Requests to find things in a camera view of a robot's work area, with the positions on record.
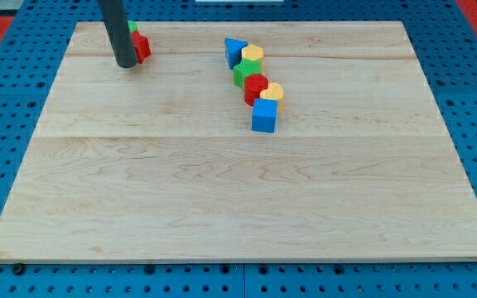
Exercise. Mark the green star block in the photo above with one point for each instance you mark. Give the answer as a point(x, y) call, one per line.
point(244, 69)

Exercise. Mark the red star block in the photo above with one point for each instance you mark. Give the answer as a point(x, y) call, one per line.
point(141, 46)

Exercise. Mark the blue cube block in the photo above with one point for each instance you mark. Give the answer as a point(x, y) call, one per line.
point(264, 115)

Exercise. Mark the red cylinder block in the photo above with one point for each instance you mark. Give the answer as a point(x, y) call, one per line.
point(253, 85)

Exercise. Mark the yellow heart block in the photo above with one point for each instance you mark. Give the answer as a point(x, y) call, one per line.
point(274, 91)

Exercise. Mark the light wooden board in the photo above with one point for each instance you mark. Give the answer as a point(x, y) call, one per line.
point(158, 163)

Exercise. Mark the yellow hexagon block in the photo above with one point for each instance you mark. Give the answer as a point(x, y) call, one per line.
point(253, 53)

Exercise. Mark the blue triangle block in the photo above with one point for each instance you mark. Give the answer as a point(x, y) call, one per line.
point(233, 51)

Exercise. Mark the green block behind rod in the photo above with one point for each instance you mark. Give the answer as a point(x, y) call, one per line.
point(132, 26)

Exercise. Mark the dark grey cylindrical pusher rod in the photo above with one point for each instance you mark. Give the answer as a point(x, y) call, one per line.
point(116, 24)

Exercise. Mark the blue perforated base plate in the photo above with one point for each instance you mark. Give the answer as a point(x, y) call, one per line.
point(33, 38)

